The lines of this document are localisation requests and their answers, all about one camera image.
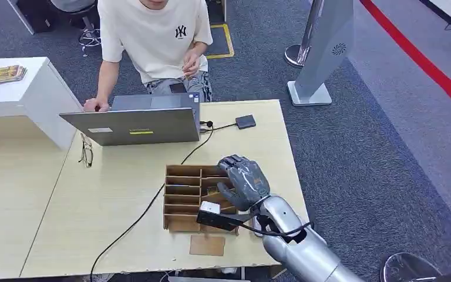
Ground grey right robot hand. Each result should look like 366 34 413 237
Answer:
216 154 271 213

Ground person's left hand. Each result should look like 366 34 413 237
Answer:
181 51 202 79

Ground person's right hand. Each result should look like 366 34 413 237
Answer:
83 97 112 113

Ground person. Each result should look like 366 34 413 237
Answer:
83 0 214 113

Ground black-rimmed glasses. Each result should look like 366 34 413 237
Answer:
78 132 95 169

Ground grey laptop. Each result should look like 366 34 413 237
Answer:
59 92 203 147

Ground small black hub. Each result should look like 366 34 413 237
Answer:
235 113 257 130

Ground white cabinet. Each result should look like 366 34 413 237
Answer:
0 56 83 151

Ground wooden card box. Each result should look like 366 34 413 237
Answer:
163 163 239 234

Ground brown cardboard sheet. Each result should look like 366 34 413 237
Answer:
189 234 227 258

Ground black stool chrome base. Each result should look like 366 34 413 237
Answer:
49 0 102 58

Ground grey kiosk stand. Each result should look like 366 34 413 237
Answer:
287 0 355 108

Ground chrome stanchion base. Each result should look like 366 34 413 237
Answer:
379 252 443 282

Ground red floor tape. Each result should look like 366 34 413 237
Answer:
359 0 451 120

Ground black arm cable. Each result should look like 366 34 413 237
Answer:
244 211 313 239

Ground short black hub cable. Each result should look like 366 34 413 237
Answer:
200 123 237 134

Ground long black power cable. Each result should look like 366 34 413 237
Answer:
89 120 214 282

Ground chrome stanchion post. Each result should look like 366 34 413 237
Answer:
284 0 325 69

